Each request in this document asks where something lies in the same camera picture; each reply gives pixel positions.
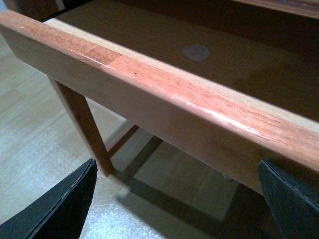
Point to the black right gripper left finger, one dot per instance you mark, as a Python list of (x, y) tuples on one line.
[(60, 213)]

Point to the wooden pull-out keyboard tray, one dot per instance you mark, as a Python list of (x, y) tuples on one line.
[(174, 87)]

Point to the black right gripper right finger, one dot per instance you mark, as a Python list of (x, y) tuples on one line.
[(293, 203)]

